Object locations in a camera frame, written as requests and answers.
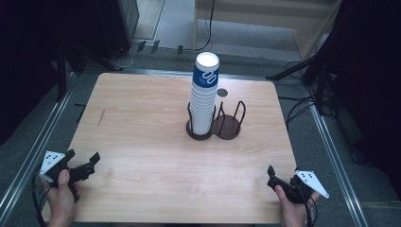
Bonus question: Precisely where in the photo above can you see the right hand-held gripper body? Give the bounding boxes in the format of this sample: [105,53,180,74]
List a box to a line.
[285,169,330,204]

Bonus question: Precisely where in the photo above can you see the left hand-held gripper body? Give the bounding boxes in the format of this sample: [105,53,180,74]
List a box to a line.
[39,150,79,203]

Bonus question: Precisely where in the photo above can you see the person's right hand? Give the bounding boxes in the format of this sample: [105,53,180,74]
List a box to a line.
[274,184,321,227]

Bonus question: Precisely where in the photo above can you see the person's left hand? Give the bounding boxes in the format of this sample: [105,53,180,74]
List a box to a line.
[42,169,82,227]

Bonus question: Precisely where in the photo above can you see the dark brown double cup holder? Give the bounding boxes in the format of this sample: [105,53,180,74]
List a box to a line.
[185,100,247,141]

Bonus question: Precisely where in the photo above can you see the black metal stand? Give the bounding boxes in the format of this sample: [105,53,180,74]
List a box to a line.
[56,39,125,102]

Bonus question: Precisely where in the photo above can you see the stack of white paper cups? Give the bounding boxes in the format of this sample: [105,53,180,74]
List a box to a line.
[189,51,220,136]

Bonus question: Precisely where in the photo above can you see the black tripod stand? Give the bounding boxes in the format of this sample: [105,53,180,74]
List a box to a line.
[265,0,351,116]

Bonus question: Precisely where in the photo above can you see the dark cabinet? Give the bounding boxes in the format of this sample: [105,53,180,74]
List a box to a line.
[96,0,140,61]

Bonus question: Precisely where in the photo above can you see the light wooden platform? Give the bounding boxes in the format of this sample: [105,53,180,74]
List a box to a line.
[193,0,343,61]

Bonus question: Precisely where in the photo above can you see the aluminium floor rail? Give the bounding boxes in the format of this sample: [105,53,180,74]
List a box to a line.
[309,103,370,227]
[0,71,78,218]

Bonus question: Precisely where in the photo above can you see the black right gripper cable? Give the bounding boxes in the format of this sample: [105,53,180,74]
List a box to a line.
[294,183,319,227]

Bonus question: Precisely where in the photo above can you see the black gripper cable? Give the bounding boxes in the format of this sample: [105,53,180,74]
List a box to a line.
[30,171,53,227]
[294,183,319,227]

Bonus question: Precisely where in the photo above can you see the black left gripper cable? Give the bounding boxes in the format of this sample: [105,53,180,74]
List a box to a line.
[30,171,53,227]

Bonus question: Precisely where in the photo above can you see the black floor cables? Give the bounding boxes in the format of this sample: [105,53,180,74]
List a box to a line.
[277,61,336,131]

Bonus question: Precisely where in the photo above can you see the white floor cable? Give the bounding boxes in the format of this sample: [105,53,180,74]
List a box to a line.
[118,43,140,69]

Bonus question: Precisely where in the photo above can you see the hanging black cable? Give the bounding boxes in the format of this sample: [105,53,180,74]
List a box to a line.
[183,0,217,53]

